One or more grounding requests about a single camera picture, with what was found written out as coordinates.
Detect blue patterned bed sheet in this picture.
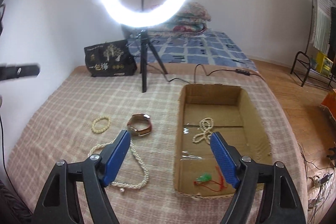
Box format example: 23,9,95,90
127,30,259,72

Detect pink plaid blanket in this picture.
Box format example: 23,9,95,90
7,64,307,223

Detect black clothes rack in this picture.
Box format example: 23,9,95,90
290,0,336,90

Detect open cardboard box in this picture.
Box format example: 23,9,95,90
173,84,273,200

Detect brown leather wristwatch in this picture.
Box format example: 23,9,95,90
126,114,152,136

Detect yellow green box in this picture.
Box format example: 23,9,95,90
315,51,333,76

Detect dark hanging clothes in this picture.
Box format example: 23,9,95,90
328,7,336,59

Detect black snack bag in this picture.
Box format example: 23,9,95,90
84,40,137,77

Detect green jade pendant red cord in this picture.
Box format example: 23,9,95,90
193,165,228,192

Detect white power strip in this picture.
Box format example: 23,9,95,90
309,173,332,188

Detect folded floral quilt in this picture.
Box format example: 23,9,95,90
148,2,211,37

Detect black power cable with remote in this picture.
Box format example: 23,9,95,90
162,63,266,84

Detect small potted plant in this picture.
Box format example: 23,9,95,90
310,57,318,70

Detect thick twisted pearl necklace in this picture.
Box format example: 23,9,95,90
88,139,150,193

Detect striped hanging towel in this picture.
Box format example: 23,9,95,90
312,0,332,54

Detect orange cloth covered table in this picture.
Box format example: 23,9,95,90
320,89,336,121

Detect yellow bead bracelet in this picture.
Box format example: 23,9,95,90
91,115,112,134

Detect tangled floor cables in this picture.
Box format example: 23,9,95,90
297,142,336,214

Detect black tripod stand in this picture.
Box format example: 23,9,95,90
138,29,168,93

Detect thin pearl necklace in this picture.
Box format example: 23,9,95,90
192,117,215,145

